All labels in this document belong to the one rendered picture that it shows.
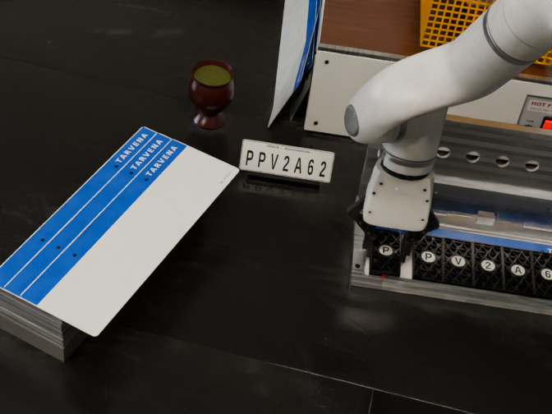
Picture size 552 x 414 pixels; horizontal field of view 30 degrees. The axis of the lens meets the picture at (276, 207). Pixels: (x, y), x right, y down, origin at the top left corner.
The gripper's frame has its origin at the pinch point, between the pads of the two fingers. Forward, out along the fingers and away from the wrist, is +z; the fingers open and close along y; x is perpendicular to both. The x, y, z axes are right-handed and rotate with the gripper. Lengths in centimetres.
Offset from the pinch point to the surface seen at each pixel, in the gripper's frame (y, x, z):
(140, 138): -42.3, 9.3, -7.6
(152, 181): -38.4, -0.3, -5.7
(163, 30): -46, 54, -7
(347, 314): -5.2, -10.2, 6.8
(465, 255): 13.2, 2.6, 1.3
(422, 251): 6.1, 1.5, 1.1
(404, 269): 3.4, -1.7, 2.9
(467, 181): 12.3, 11.2, -7.4
